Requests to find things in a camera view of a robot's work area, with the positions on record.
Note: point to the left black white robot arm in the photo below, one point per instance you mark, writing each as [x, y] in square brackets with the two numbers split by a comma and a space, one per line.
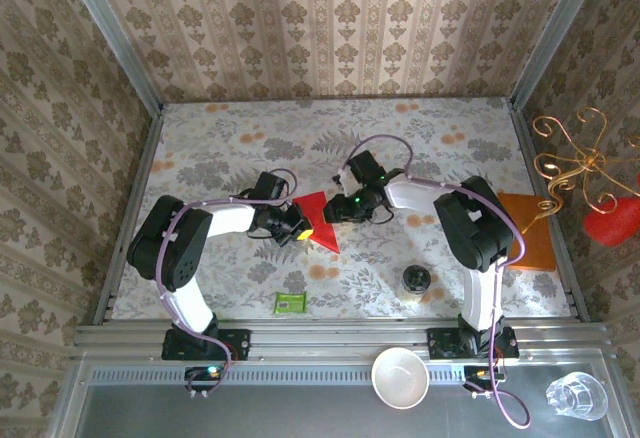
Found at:
[190, 308]

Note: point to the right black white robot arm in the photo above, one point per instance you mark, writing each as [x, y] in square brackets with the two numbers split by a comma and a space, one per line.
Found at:
[482, 298]

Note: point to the green packet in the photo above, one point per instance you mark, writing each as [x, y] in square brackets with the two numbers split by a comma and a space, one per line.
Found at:
[290, 303]

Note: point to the jar with black lid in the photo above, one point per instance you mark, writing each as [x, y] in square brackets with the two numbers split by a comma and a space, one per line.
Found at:
[416, 278]

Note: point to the white bowl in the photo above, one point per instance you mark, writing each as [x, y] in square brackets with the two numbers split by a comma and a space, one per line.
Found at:
[400, 378]

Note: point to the orange wooden board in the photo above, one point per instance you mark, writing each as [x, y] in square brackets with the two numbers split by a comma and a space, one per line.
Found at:
[535, 248]

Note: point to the grey metal shelf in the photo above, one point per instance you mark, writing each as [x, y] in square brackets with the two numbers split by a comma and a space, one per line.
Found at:
[300, 413]

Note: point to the red heart decoration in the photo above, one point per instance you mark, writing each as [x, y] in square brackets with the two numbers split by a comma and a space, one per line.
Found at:
[612, 225]

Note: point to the clear drinking glass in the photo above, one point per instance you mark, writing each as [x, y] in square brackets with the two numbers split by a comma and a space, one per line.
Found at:
[577, 397]

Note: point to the aluminium front rail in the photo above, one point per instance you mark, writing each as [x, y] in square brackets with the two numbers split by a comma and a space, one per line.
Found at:
[325, 338]

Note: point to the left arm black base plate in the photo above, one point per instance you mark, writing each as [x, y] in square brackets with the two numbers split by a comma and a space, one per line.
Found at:
[235, 344]

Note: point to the aluminium side rail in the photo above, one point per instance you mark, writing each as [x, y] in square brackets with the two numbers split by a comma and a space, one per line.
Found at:
[145, 158]
[525, 133]

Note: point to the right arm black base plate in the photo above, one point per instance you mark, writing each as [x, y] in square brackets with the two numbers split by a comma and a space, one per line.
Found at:
[442, 344]

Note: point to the aluminium frame post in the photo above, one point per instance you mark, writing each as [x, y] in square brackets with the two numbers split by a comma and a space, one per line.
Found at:
[116, 33]
[556, 33]

